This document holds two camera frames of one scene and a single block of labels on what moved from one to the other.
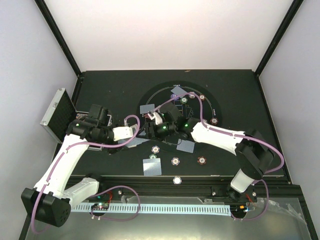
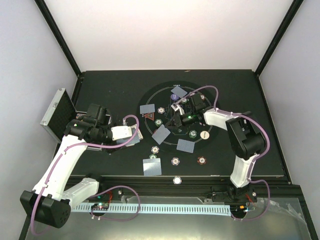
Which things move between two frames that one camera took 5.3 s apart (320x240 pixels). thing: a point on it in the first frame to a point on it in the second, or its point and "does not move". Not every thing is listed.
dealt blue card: (152, 167) does not move
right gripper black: (153, 132) to (178, 121)
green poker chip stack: (152, 156) does not move
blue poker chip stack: (175, 161) does not move
